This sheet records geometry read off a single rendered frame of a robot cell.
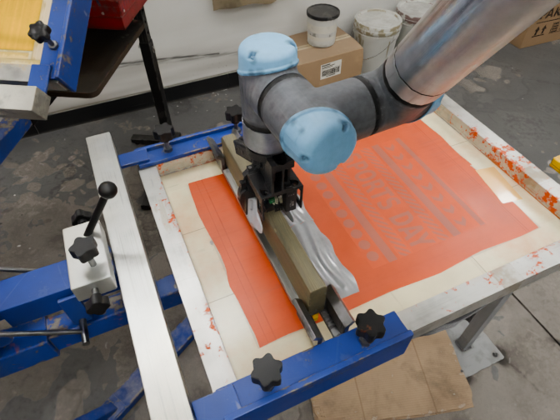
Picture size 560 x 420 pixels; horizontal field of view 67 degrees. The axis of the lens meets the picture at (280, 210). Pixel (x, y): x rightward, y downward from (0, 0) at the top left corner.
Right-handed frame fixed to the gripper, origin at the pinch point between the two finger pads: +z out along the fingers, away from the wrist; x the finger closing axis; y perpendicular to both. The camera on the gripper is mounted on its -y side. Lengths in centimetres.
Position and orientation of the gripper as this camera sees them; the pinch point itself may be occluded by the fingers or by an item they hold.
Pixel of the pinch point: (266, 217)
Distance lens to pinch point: 79.5
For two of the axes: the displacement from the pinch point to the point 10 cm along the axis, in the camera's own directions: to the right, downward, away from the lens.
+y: 4.1, 6.9, -6.0
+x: 9.1, -3.1, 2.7
